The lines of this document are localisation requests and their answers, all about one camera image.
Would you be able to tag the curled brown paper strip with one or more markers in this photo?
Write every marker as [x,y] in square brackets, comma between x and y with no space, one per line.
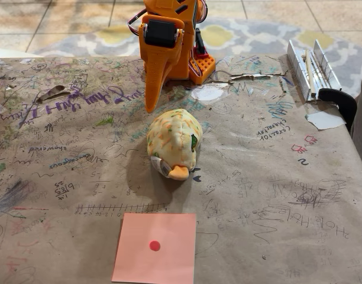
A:
[52,92]

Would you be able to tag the pink paper sheet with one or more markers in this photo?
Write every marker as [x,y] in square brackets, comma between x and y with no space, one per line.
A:
[169,266]

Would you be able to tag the grey yellow patterned rug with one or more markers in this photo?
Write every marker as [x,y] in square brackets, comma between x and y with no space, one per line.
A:
[252,37]

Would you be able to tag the white paper scrap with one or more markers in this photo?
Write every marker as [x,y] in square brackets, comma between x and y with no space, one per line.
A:
[324,120]

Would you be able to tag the yellow plush duck toy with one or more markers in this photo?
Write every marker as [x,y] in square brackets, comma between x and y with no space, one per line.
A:
[172,139]

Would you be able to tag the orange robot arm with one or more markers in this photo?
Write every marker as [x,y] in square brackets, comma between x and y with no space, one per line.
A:
[204,65]

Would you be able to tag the aluminium miter box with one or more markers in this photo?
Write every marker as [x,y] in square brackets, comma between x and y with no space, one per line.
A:
[299,66]

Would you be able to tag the black red table clamp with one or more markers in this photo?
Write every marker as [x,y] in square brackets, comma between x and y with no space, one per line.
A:
[201,41]

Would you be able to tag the scribbled brown paper table cover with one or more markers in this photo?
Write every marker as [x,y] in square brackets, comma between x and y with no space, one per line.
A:
[258,183]

